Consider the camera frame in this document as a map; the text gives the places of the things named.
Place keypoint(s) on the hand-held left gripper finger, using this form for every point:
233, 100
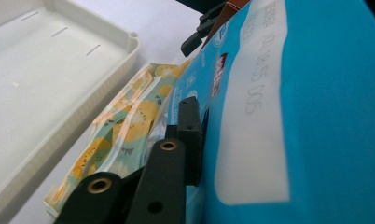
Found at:
191, 146

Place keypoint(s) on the brown rectangular box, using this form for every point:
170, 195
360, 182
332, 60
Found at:
227, 14

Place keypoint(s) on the lemon print cloth bag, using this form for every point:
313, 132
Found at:
132, 124

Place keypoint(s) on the blue snack bag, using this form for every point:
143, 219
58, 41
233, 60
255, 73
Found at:
331, 124

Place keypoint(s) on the white plastic tray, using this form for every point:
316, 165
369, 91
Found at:
36, 93

